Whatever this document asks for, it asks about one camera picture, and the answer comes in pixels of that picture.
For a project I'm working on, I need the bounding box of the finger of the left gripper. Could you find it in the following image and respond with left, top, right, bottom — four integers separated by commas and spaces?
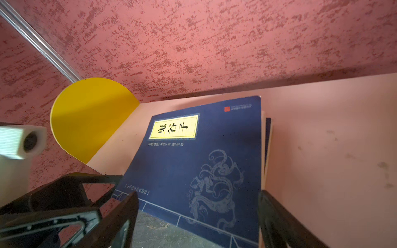
1, 207, 102, 248
1, 173, 122, 216

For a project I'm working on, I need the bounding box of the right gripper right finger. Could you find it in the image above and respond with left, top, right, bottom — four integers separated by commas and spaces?
258, 190, 327, 248

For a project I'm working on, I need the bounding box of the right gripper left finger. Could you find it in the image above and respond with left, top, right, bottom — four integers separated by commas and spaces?
74, 192, 139, 248

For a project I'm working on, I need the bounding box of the dark blue booklet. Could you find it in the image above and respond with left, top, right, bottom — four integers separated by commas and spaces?
264, 117, 273, 174
113, 96, 263, 248

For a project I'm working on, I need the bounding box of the yellow pink blue bookshelf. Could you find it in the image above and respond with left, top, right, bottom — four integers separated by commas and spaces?
50, 73, 397, 248

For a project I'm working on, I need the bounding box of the left corner aluminium profile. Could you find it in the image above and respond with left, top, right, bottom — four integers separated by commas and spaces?
1, 0, 83, 83

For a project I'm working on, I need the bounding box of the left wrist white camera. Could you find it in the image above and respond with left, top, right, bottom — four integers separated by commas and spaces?
1, 122, 47, 207

